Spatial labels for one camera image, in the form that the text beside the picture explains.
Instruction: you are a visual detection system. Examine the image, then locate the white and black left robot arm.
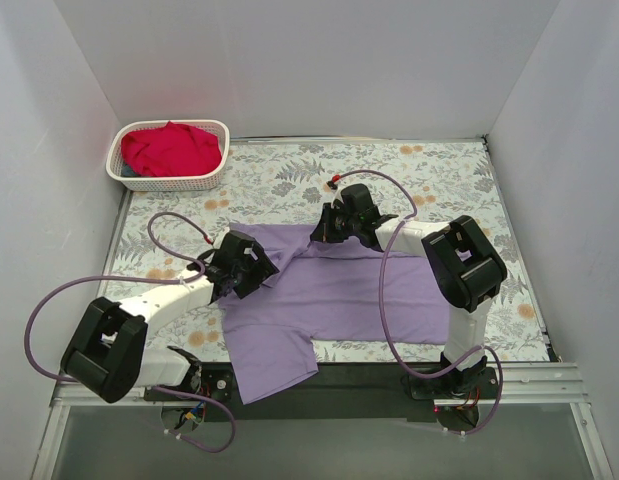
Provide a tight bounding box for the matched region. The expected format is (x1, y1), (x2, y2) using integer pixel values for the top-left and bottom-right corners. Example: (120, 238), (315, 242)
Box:
(60, 246), (279, 403)

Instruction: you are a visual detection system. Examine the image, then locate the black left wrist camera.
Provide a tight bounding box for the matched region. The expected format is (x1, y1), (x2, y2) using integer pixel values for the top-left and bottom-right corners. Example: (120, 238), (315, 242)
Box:
(212, 230), (263, 268)

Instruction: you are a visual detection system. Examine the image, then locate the aluminium front frame rail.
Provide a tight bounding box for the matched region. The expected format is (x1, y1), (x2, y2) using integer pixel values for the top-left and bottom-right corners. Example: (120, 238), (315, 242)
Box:
(52, 363), (589, 407)

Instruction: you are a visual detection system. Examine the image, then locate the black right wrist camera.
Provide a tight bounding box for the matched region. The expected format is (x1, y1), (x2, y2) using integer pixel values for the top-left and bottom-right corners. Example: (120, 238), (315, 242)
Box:
(340, 184), (379, 219)

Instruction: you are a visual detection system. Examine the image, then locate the white plastic basket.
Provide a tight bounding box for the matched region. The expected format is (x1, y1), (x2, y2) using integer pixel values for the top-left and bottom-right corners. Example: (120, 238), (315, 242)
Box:
(105, 119), (230, 192)

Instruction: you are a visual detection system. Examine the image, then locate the red t shirt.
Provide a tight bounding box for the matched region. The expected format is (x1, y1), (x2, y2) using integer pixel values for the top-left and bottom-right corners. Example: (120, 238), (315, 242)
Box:
(121, 122), (222, 177)

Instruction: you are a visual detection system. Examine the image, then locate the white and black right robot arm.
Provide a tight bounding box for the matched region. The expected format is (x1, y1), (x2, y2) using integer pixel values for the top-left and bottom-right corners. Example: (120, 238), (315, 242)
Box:
(310, 203), (507, 394)

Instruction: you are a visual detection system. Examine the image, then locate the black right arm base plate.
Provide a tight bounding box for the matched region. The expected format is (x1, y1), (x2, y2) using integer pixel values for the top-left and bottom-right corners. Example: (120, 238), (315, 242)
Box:
(400, 367), (499, 401)

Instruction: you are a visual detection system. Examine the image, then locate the teal cloth in basket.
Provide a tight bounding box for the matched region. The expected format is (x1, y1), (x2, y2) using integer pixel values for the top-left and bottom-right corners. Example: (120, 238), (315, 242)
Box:
(120, 164), (139, 178)

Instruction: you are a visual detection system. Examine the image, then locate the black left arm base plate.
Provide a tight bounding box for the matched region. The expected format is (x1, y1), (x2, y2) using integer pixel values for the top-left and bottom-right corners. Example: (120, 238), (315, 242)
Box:
(143, 363), (235, 403)

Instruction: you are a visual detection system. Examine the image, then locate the purple t shirt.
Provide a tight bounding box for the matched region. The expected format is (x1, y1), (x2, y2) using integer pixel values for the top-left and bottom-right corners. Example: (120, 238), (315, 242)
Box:
(219, 223), (449, 404)

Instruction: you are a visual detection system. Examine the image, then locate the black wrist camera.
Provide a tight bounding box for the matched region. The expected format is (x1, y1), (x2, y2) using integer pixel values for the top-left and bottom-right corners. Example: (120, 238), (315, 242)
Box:
(212, 230), (263, 268)
(340, 184), (379, 219)

